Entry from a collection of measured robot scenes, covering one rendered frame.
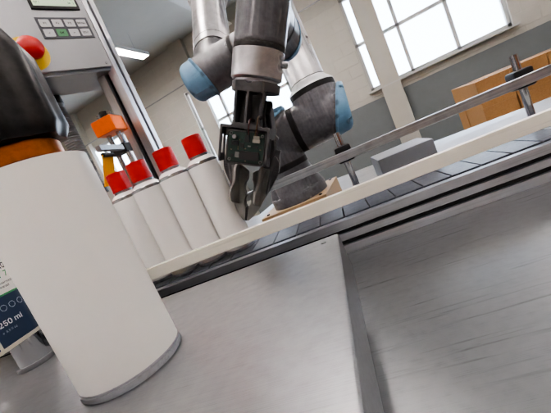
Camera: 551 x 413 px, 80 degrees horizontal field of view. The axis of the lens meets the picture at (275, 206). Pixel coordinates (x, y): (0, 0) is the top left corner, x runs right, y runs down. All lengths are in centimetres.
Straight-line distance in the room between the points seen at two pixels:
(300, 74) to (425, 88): 507
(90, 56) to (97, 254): 54
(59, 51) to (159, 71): 656
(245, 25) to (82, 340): 40
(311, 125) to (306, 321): 59
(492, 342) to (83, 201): 31
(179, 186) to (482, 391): 45
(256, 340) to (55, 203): 18
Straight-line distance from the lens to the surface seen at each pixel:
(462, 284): 34
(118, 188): 62
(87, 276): 29
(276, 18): 50
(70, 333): 30
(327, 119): 79
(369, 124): 583
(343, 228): 48
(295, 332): 25
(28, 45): 71
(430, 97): 584
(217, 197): 53
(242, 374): 24
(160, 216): 57
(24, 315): 54
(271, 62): 49
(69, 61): 75
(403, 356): 28
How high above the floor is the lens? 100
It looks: 8 degrees down
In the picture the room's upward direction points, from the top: 24 degrees counter-clockwise
